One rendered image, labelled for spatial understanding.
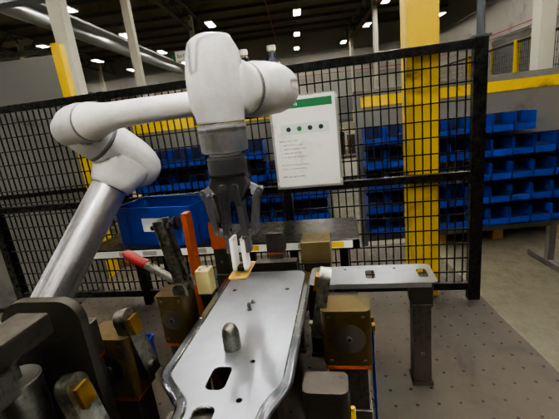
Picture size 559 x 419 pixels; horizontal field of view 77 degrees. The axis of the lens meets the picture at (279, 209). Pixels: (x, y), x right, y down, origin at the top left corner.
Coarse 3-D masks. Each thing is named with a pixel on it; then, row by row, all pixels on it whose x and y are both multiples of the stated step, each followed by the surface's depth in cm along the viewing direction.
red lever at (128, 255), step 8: (128, 256) 77; (136, 256) 77; (136, 264) 77; (144, 264) 77; (152, 264) 78; (152, 272) 77; (160, 272) 77; (168, 272) 78; (168, 280) 77; (184, 280) 78
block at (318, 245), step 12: (312, 240) 96; (324, 240) 95; (312, 252) 96; (324, 252) 95; (312, 264) 97; (324, 264) 96; (312, 288) 99; (312, 300) 100; (312, 312) 101; (312, 348) 106
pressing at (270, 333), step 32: (224, 288) 87; (256, 288) 85; (224, 320) 73; (256, 320) 72; (288, 320) 71; (192, 352) 64; (224, 352) 63; (256, 352) 62; (288, 352) 61; (192, 384) 56; (256, 384) 55; (288, 384) 55; (192, 416) 51; (224, 416) 50; (256, 416) 49
